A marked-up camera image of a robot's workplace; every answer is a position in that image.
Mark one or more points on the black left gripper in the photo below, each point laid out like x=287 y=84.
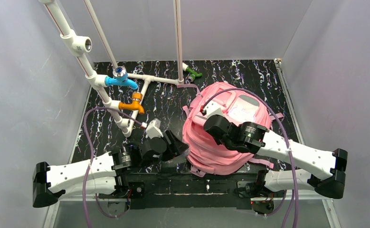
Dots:
x=171 y=146

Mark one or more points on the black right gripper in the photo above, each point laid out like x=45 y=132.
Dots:
x=212 y=126

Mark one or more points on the pink student backpack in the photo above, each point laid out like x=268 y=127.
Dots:
x=205 y=156

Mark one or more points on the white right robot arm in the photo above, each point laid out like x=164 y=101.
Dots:
x=317 y=170

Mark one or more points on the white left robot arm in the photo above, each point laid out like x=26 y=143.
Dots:
x=104 y=174

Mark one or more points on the orange plastic tap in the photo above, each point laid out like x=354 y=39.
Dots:
x=135 y=105

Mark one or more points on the blue plastic tap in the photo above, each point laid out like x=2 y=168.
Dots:
x=120 y=78

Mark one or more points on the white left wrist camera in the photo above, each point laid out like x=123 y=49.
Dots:
x=152 y=129

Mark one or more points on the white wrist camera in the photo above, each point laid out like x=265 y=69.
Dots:
x=212 y=108
x=152 y=129

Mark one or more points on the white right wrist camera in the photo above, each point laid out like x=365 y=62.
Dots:
x=212 y=108

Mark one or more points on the black front mounting rail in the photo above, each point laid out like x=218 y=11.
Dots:
x=184 y=190

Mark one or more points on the white PVC pipe frame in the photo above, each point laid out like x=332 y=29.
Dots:
x=144 y=36

